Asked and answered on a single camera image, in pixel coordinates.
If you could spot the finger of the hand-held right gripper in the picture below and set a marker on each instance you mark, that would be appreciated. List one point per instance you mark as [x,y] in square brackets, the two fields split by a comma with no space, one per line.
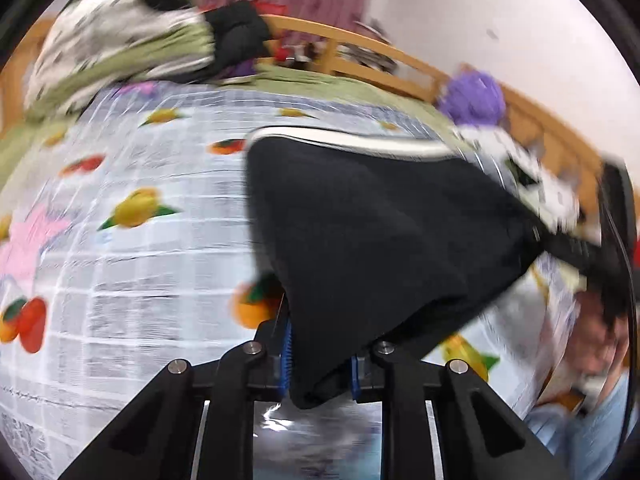
[567,250]

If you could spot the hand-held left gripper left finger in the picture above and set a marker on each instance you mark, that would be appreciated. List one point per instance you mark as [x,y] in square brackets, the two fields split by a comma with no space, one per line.
[286,357]

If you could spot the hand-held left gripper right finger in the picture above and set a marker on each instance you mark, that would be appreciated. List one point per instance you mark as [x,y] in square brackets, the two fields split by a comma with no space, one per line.
[356,377]

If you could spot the black pants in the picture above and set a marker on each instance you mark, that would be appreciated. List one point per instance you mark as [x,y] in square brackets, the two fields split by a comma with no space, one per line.
[380,240]

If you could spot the person's right hand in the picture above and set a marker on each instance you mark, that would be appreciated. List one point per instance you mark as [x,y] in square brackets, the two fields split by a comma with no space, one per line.
[595,340]

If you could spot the white floral pillow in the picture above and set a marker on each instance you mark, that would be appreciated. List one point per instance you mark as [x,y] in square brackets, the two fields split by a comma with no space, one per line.
[545,195]

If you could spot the fruit print plastic tablecloth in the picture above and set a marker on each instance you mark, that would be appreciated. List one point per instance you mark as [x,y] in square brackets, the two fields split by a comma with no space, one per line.
[150,280]

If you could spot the purple plush toy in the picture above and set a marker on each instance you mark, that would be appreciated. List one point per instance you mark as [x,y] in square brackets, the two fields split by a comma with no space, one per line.
[475,97]

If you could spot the green blanket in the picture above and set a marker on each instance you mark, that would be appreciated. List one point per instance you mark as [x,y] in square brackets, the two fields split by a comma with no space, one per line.
[340,92]

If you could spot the pile of cardboard and papers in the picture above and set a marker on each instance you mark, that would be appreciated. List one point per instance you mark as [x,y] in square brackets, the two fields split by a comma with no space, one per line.
[367,55]

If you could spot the purple cloth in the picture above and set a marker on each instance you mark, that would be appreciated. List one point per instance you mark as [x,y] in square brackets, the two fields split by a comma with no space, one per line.
[242,67]

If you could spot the black jacket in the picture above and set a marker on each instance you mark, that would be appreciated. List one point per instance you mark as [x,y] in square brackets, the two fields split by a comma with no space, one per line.
[240,30]

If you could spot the wooden bed frame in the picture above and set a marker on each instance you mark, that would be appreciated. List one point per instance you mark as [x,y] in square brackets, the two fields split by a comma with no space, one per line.
[350,45]

